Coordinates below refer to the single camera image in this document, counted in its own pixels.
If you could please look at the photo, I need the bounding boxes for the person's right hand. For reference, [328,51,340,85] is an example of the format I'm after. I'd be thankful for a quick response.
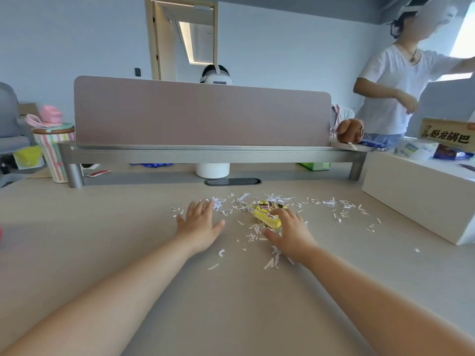
[261,208,319,265]

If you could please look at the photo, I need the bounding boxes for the person's left hand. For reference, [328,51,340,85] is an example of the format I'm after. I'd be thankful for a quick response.
[175,199,226,255]

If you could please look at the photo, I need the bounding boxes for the yellow snack wrapper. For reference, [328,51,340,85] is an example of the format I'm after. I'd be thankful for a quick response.
[247,199,288,230]

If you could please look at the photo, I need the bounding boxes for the white paper shreds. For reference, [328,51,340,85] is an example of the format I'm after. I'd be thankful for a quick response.
[170,192,420,271]

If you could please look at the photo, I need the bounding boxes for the person's right forearm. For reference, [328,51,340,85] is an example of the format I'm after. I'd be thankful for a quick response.
[296,248,475,356]

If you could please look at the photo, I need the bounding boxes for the person's left forearm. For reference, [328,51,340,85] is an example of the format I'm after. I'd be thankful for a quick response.
[0,237,203,356]

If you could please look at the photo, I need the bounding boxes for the white round stand base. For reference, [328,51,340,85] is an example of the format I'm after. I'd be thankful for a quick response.
[195,163,231,179]

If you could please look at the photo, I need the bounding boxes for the grey metal desk shelf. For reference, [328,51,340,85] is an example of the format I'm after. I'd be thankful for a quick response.
[56,138,368,189]

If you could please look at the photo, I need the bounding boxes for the pink desk partition panel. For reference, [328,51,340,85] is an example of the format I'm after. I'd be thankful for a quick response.
[73,75,332,147]

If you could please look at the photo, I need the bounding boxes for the brown teddy bear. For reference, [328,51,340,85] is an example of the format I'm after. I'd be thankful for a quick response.
[335,118,365,144]

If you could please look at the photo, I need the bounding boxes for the white box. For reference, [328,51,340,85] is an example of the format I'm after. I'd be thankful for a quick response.
[362,150,475,246]

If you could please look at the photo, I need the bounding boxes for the pink cloth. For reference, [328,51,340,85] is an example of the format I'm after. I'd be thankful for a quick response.
[330,104,355,136]

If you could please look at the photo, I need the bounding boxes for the white headset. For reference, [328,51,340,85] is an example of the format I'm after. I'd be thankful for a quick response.
[200,66,234,86]
[399,0,459,25]

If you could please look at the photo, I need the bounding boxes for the white tissue pack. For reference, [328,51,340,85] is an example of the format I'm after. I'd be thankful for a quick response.
[393,138,440,162]

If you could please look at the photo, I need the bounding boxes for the striped bottle with pink lid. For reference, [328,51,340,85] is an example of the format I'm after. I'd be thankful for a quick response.
[25,105,77,183]

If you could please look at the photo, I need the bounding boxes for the dark blue snack packet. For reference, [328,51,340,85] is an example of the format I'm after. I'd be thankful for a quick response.
[432,143,475,161]

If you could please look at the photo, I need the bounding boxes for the tan snack bag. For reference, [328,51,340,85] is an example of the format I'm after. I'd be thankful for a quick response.
[418,117,475,153]

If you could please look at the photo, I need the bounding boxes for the yellow bag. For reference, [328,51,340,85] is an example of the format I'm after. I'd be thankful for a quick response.
[13,145,45,170]

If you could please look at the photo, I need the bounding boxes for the grey desk partition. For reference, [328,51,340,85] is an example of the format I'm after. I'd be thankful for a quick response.
[406,72,475,137]

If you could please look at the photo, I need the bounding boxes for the grey office chair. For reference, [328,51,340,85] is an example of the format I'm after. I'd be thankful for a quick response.
[0,82,45,188]

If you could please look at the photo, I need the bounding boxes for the large glass window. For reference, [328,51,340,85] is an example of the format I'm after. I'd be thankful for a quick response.
[434,3,475,82]

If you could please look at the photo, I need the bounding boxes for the black cable grommet cover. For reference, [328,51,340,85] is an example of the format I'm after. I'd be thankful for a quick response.
[204,178,262,186]

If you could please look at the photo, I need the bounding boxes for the wooden door frame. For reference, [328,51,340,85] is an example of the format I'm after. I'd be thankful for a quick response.
[143,0,219,81]

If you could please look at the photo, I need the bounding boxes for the pendant necklace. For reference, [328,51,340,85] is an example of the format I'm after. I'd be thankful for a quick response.
[395,44,420,63]

